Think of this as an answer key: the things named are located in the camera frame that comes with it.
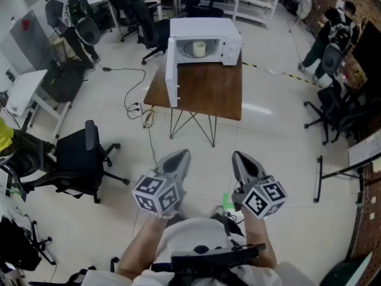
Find black chest rig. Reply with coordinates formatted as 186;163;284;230
150;243;267;286

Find thin black cable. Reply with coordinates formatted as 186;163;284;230
142;107;158;165

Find black mesh office chair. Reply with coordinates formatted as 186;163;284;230
0;146;57;202

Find black white-rimmed backpack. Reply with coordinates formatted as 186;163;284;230
74;16;102;46
321;43;346;76

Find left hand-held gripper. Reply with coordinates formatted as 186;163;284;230
132;148;192;219

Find person's grey shoe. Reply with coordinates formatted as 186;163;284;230
210;204;230;220

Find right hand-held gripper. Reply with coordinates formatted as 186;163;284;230
230;150;289;220

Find wooden table with metal legs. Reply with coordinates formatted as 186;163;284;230
143;51;243;148

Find round pale wooden stool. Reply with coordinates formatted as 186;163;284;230
49;36;77;61

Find white board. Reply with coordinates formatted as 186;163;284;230
348;129;381;177

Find black metal stand frame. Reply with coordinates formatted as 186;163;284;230
313;151;381;204

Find person's white shirt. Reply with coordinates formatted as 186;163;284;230
80;216;316;286

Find cream ceramic mug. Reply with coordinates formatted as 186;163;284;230
192;41;207;57

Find black bag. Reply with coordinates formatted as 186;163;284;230
40;58;89;104

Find person's right forearm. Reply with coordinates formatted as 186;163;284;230
240;206;277;269

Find white shelf rack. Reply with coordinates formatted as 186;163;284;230
235;0;284;29

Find white microwave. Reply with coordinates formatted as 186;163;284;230
165;17;243;108

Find person's left forearm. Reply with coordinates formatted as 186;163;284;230
115;213;169;279

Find black power cable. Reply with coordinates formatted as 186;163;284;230
101;66;147;120

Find grey cabinet with red sticker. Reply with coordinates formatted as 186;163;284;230
0;9;54;74

